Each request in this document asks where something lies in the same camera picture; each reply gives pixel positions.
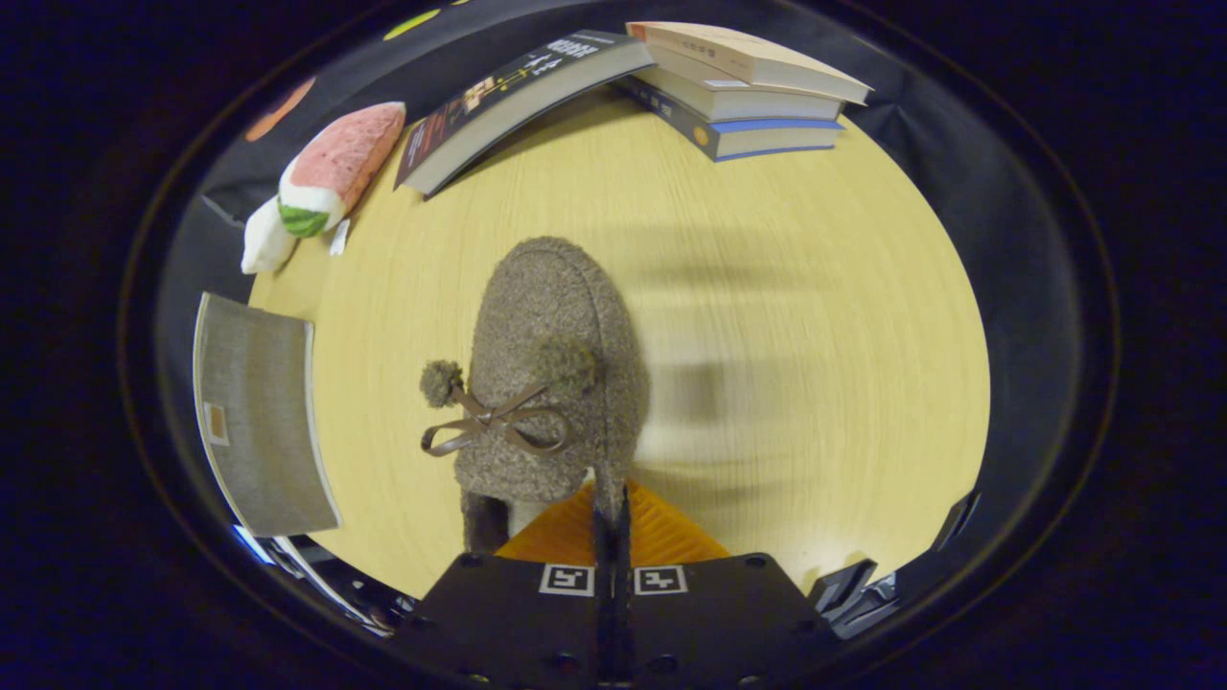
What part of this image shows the watermelon slice plush toy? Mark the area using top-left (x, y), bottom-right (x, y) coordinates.
top-left (277, 102), bottom-right (407, 257)

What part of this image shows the cream cover book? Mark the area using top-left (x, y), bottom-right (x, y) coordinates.
top-left (626, 21), bottom-right (874, 105)

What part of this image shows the black cover book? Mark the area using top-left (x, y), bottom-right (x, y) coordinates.
top-left (394, 31), bottom-right (656, 198)

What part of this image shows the white plush toy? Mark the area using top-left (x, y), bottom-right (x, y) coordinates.
top-left (240, 196), bottom-right (301, 277)

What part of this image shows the blue cover book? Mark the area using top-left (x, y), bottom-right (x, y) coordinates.
top-left (617, 79), bottom-right (846, 163)

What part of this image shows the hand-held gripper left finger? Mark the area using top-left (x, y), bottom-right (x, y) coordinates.
top-left (403, 482), bottom-right (614, 690)

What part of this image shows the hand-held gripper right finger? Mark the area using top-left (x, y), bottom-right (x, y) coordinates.
top-left (612, 482), bottom-right (835, 690)

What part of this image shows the white cover book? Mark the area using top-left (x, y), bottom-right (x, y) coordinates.
top-left (652, 56), bottom-right (845, 124)

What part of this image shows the grey fabric storage box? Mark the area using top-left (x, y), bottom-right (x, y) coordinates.
top-left (192, 291), bottom-right (343, 539)

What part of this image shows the brown fuzzy slipper shoe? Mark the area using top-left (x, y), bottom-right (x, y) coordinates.
top-left (419, 237), bottom-right (653, 556)

